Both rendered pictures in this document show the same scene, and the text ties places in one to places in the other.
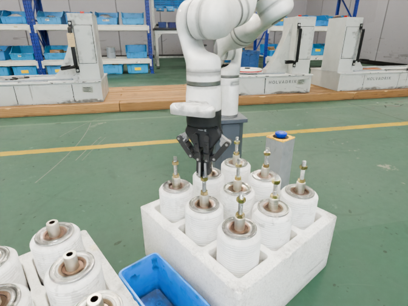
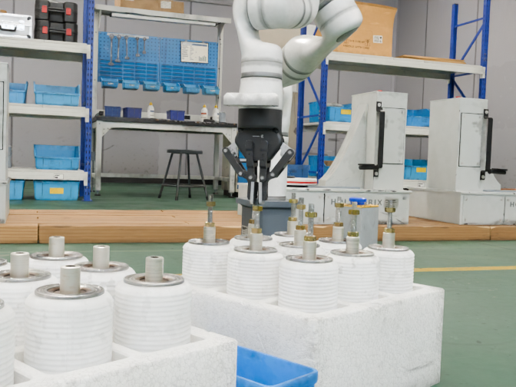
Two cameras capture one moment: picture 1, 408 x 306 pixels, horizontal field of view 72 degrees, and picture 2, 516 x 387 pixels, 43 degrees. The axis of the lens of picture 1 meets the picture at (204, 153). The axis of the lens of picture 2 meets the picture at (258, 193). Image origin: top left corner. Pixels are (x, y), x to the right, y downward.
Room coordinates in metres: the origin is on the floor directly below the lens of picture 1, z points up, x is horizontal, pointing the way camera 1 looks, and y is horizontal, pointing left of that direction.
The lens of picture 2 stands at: (-0.54, 0.13, 0.41)
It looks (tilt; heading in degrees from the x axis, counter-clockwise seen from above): 3 degrees down; 353
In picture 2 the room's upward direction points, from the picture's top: 2 degrees clockwise
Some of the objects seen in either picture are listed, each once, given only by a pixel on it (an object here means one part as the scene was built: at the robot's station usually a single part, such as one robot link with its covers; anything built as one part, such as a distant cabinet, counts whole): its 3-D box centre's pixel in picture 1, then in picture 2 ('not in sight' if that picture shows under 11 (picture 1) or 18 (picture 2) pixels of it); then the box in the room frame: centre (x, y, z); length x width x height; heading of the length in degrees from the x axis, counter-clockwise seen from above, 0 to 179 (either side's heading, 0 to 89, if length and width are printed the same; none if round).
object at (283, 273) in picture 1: (234, 236); (296, 331); (0.66, -0.09, 0.09); 0.39 x 0.39 x 0.18; 40
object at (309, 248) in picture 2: (239, 223); (309, 251); (0.49, -0.08, 0.26); 0.02 x 0.02 x 0.03
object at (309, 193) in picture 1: (299, 191); (388, 248); (0.64, -0.25, 0.25); 0.08 x 0.08 x 0.01
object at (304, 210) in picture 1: (295, 220); (385, 296); (0.64, -0.25, 0.16); 0.10 x 0.10 x 0.18
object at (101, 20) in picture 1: (107, 18); (3, 91); (5.29, 1.66, 0.90); 0.50 x 0.38 x 0.21; 11
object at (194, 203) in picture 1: (204, 204); (256, 249); (0.58, 0.00, 0.25); 0.08 x 0.08 x 0.01
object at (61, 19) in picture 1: (52, 17); not in sight; (5.11, 2.51, 0.90); 0.50 x 0.38 x 0.21; 12
